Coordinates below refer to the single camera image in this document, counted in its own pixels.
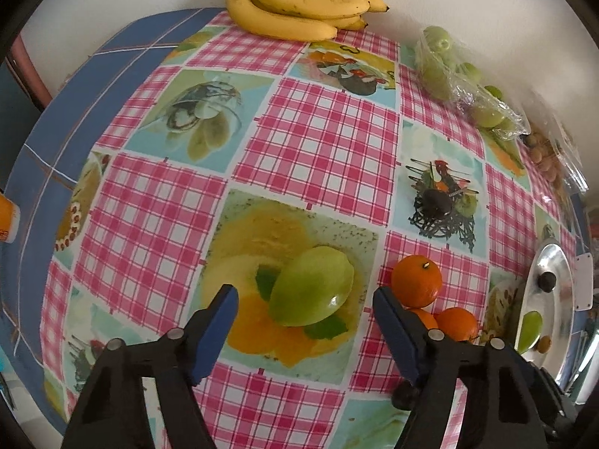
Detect dark plum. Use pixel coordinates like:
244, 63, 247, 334
537, 271, 557, 293

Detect clear tray of green plums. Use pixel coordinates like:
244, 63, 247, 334
415, 25, 531, 141

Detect orange plastic cup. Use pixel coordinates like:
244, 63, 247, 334
0, 193, 20, 243

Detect green mango back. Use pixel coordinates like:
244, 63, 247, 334
268, 246, 354, 327

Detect large metal bowl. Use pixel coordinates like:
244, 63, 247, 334
507, 238, 574, 379

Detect mandarin with stem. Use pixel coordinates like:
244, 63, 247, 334
435, 307, 478, 342

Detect large orange mandarin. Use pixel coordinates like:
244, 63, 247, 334
391, 256, 443, 308

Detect checkered fruit print tablecloth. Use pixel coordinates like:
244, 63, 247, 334
1, 8, 576, 448

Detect brown kiwi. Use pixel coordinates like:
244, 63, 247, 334
535, 336, 552, 354

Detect green mango front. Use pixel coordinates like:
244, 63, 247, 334
517, 310, 543, 354

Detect small back mandarin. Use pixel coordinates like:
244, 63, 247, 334
409, 308, 439, 329

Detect green mango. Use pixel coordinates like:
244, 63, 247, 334
268, 246, 354, 327
517, 310, 543, 354

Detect white power adapter box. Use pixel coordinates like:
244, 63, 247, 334
573, 253, 594, 311

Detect yellow banana bunch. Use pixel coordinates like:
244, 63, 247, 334
225, 0, 389, 43

